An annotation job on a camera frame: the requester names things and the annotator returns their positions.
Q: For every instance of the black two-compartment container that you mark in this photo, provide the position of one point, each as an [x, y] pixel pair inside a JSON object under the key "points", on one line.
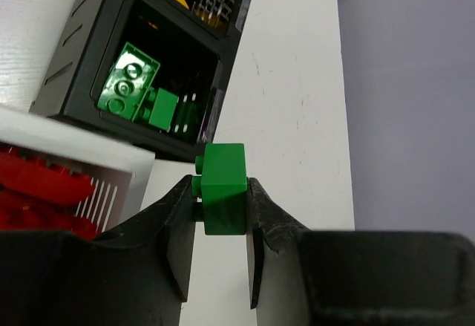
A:
{"points": [[196, 49]]}

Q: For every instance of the white two-compartment container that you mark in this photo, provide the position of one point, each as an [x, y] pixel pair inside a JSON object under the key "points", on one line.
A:
{"points": [[120, 172]]}

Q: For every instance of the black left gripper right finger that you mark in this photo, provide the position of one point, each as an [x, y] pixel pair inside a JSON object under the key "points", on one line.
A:
{"points": [[302, 276]]}

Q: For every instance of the green 2x4 lego plate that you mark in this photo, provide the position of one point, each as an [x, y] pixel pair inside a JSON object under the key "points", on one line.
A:
{"points": [[128, 82]]}

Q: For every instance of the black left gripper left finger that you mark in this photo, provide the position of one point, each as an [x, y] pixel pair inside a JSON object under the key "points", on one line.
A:
{"points": [[136, 273]]}

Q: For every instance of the red 2x4 lego brick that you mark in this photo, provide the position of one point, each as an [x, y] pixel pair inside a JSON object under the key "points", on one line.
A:
{"points": [[37, 194]]}

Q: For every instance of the green sloped lego brick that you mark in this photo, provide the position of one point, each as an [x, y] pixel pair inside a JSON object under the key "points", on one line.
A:
{"points": [[221, 184]]}

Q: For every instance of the green 2x2 lego brick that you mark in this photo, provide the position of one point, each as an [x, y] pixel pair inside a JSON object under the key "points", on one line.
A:
{"points": [[158, 108]]}

